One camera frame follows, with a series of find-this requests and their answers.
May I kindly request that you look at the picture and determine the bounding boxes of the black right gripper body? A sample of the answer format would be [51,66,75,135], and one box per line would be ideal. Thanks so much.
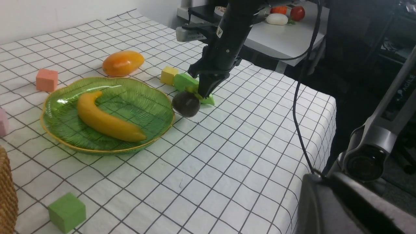
[188,0,260,81]

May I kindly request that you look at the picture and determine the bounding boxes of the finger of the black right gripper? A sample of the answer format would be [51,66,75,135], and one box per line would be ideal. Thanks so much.
[198,76,215,99]
[208,72,230,95]

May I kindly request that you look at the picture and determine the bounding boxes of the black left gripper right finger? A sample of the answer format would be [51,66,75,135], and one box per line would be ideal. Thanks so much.
[328,173,415,234]

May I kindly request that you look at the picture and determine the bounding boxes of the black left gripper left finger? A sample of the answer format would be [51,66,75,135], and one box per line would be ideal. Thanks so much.
[294,174,370,234]

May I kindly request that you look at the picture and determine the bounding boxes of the light green vegetable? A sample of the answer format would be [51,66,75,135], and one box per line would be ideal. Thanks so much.
[173,73,215,106]

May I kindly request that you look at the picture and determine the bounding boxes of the dark purple mangosteen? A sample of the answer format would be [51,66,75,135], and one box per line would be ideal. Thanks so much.
[172,91,201,118]

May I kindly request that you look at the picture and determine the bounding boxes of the orange yellow mango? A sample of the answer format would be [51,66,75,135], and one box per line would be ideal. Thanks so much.
[102,50,145,77]

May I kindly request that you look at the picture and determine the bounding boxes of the yellow banana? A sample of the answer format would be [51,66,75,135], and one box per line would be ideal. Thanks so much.
[77,91,147,142]

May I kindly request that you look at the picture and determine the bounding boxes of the yellow foam cube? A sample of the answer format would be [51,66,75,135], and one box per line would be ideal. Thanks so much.
[160,66,179,86]

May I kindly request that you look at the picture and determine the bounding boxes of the green glass leaf plate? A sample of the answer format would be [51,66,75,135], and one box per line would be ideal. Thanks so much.
[40,77,175,154]

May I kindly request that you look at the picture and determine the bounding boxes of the white toy radish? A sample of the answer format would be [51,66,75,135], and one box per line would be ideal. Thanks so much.
[266,13,289,25]

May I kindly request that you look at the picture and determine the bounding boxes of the white side table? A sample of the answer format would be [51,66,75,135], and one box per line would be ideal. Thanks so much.
[177,2,330,74]

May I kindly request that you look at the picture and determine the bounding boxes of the orange toy on side table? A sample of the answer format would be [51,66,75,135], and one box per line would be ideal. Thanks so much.
[270,6,287,15]

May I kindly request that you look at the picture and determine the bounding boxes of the red toy tomato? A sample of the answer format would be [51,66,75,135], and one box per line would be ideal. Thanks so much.
[290,6,306,22]

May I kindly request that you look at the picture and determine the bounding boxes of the white checkered tablecloth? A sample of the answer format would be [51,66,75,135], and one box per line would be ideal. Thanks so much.
[0,9,337,234]

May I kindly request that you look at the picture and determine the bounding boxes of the orange foam cube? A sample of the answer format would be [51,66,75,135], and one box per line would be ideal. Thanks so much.
[36,69,58,92]

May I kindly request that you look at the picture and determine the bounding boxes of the green foam cube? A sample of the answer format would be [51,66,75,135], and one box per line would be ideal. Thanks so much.
[48,192,86,234]

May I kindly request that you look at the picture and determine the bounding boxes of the pink foam cube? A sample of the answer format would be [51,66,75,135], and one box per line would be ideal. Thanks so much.
[0,108,9,137]

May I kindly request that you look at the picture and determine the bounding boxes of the woven wicker basket green lining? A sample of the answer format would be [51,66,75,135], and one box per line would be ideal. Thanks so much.
[0,146,19,234]

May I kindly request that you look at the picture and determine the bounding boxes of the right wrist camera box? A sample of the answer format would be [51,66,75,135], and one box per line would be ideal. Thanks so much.
[176,23,217,42]

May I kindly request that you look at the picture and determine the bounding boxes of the black right camera cable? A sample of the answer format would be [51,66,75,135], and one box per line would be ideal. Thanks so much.
[260,0,325,176]

